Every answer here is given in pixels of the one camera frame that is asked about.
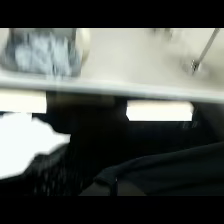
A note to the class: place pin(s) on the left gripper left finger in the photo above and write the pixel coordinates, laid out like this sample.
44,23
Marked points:
101,190

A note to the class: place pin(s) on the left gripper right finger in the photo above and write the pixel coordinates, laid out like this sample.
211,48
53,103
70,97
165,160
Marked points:
130,190

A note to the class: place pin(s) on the black garment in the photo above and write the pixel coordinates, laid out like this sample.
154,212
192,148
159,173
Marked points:
56,173
173,170

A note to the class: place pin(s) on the white garment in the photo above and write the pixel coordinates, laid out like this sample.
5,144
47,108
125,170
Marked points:
23,143

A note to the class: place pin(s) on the light blue garment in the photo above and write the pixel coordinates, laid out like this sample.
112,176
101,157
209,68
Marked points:
43,55

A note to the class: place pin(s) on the grey bin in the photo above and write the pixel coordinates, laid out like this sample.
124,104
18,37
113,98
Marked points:
83,43

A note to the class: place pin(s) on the silver frame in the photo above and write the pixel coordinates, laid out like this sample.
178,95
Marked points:
100,86

